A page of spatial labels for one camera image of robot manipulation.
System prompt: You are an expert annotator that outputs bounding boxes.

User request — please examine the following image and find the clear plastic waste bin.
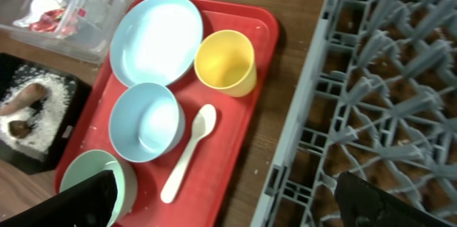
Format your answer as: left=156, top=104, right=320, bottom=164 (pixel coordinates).
left=1, top=0, right=133, bottom=64

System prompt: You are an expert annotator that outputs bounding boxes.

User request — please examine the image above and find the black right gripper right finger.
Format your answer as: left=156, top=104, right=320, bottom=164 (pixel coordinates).
left=334, top=171, right=449, bottom=227

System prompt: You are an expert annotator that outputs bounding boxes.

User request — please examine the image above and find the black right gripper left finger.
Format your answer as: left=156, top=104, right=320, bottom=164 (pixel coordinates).
left=1, top=170, right=118, bottom=227

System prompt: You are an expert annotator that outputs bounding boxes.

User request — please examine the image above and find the white plastic spoon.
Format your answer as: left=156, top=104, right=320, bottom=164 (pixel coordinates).
left=160, top=104, right=217, bottom=203

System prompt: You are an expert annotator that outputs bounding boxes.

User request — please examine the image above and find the red and white wrapper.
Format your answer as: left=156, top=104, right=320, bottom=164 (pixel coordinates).
left=12, top=0, right=86, bottom=39

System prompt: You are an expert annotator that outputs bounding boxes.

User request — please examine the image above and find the black waste tray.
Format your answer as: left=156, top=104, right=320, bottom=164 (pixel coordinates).
left=1, top=53, right=91, bottom=175

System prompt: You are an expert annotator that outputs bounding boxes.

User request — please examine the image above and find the light green bowl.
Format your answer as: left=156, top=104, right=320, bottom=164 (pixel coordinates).
left=59, top=149, right=138, bottom=226

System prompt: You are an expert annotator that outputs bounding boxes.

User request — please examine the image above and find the grey dishwasher rack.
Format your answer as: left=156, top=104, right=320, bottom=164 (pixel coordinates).
left=251, top=0, right=456, bottom=226

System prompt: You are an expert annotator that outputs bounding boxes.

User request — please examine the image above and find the light blue bowl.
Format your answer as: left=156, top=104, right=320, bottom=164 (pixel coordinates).
left=109, top=83, right=186, bottom=163

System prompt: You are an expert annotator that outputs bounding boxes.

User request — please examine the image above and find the red serving tray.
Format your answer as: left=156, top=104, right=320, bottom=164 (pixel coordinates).
left=54, top=0, right=279, bottom=227

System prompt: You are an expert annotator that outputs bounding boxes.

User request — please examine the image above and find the light blue plate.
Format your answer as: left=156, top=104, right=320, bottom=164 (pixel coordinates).
left=109, top=0, right=204, bottom=87

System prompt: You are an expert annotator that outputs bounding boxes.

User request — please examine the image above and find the dark brown food lump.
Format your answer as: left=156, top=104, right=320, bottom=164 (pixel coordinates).
left=8, top=120, right=32, bottom=138

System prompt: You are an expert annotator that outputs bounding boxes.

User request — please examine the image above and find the yellow plastic cup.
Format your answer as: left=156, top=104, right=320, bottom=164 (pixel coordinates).
left=194, top=29, right=257, bottom=97

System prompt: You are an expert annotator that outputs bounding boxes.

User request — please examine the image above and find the white rice pile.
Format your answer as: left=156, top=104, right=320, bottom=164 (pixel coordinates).
left=1, top=64, right=76, bottom=158

